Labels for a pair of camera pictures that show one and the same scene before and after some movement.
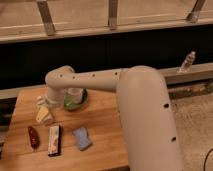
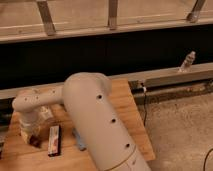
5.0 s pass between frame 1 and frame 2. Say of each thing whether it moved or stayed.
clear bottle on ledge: stayed
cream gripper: moved
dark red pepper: stayed
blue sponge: stayed
